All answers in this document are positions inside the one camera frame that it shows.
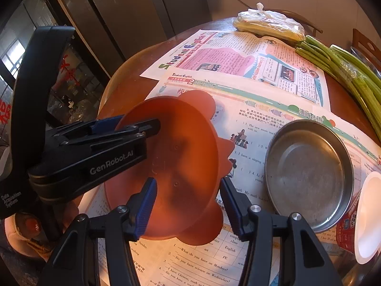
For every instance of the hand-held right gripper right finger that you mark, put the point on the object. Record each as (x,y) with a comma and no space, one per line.
(230,205)

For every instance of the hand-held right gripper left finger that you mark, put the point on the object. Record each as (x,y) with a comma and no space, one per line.
(145,205)

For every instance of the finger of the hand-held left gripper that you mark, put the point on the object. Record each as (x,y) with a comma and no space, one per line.
(143,128)
(104,124)

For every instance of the orange flower-shaped plate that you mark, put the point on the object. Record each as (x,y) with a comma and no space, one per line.
(184,155)

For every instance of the white plastic bowl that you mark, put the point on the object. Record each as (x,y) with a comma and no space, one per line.
(370,217)

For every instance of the person's left hand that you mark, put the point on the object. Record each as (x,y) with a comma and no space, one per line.
(26,235)

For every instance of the stainless steel plate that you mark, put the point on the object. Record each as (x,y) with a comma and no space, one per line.
(309,178)

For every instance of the newspaper sheet with green banner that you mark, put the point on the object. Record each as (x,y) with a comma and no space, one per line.
(253,119)

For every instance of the pink printed newspaper sheet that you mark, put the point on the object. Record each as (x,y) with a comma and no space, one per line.
(226,56)

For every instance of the grey refrigerator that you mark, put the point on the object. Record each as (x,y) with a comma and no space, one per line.
(119,12)

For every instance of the red printed packet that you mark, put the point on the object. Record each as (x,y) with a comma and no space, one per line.
(348,226)

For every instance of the clear bag of yellow food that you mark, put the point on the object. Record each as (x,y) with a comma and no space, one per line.
(268,23)

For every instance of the thick celery bunch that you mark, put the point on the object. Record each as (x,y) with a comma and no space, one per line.
(336,68)

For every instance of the brown slatted wooden chair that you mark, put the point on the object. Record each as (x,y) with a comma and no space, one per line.
(364,40)

